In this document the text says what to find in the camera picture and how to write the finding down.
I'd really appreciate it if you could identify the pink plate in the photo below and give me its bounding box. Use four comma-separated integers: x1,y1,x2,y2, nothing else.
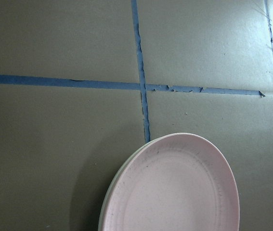
103,134,240,231

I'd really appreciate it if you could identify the cream plate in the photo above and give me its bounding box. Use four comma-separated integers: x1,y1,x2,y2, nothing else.
97,132,199,231

